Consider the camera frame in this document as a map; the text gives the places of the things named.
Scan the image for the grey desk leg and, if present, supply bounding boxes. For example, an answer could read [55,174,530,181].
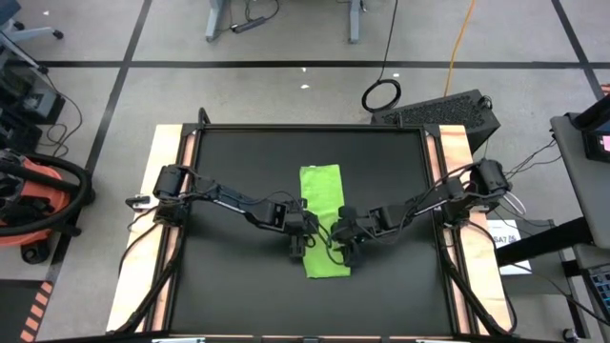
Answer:
[204,0,231,44]
[348,0,363,46]

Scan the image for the green microfiber towel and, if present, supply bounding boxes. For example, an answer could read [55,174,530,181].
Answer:
[298,163,353,280]

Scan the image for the black aluminium table frame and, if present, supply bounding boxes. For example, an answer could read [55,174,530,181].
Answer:
[113,107,519,343]

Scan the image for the black perforated computer case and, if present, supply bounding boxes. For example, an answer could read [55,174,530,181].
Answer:
[370,89,502,154]

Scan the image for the small grey clamp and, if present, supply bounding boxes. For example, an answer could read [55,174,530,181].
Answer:
[125,193,152,212]

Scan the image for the keypad with blue keys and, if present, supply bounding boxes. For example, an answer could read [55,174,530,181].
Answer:
[585,264,610,315]

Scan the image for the white paper sheet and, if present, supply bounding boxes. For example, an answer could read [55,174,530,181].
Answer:
[485,218,534,276]

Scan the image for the black device with pink screen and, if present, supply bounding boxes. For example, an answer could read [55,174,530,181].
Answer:
[565,93,610,164]

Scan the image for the black table leg beam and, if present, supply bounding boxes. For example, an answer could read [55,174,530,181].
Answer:
[494,216,595,268]

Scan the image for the black coiled floor cable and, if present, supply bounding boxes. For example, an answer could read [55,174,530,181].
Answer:
[359,0,403,114]

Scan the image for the grey office chair white base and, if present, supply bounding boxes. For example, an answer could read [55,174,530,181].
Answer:
[0,0,65,43]

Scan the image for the yellow hanging cable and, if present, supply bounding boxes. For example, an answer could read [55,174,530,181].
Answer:
[442,0,477,97]

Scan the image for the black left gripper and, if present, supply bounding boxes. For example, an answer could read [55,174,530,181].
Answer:
[285,208,319,261]

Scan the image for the orange black vacuum cleaner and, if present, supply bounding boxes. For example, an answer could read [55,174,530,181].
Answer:
[0,147,96,266]

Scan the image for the black power strip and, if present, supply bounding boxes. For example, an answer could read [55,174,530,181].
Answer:
[230,15,267,35]

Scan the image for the grey side table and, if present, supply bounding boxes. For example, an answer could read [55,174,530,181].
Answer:
[550,112,610,252]

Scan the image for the light wooden side board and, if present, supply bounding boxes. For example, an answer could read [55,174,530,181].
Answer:
[105,123,197,333]
[425,123,518,335]

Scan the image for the black computer tower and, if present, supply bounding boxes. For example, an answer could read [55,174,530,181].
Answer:
[0,110,45,154]
[0,47,67,126]

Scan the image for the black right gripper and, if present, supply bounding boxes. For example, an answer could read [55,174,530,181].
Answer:
[330,205,382,268]

